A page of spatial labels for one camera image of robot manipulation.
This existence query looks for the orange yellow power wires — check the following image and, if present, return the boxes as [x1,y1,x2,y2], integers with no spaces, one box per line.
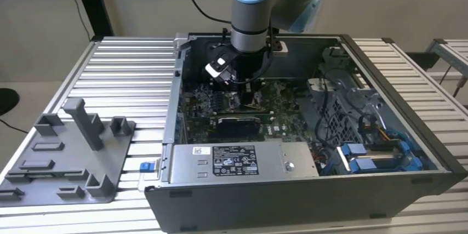
[357,113,391,143]

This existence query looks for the aluminium table frame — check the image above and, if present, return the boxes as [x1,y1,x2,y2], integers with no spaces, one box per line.
[424,38,468,100]

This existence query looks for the blue disk carrier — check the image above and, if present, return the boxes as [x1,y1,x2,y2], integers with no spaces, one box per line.
[343,142,367,156]
[348,157,379,174]

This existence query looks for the grey plastic part rack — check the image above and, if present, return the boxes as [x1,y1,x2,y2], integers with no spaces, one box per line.
[0,97,137,209]

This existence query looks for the green motherboard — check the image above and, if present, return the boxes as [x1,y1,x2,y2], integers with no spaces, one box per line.
[180,79,317,147]

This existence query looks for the black round stool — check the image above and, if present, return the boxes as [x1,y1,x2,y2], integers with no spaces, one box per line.
[0,88,21,117]

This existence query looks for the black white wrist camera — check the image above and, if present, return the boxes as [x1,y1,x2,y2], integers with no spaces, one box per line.
[203,44,240,88]

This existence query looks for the open grey PC case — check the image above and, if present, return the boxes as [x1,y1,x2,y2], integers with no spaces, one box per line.
[143,32,468,233]

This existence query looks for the black frame post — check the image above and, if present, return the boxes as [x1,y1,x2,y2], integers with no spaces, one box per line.
[68,0,115,39]

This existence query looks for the grey power supply unit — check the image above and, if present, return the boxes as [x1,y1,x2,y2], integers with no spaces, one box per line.
[168,141,320,185]

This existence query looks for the thin black wall cable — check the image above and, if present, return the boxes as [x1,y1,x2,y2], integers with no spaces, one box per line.
[63,0,93,39]

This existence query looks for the blue plastic bracket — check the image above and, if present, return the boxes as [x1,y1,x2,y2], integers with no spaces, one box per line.
[396,140,424,172]

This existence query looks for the black floor cable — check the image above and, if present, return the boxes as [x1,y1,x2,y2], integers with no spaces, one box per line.
[0,118,29,134]

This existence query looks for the black graphics card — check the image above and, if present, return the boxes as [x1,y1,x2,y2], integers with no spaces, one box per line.
[211,115,263,138]

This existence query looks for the grey perforated drive cage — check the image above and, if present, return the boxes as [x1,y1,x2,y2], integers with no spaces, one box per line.
[295,77,385,149]

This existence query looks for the green RAM stick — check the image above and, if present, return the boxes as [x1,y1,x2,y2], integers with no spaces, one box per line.
[215,109,275,117]

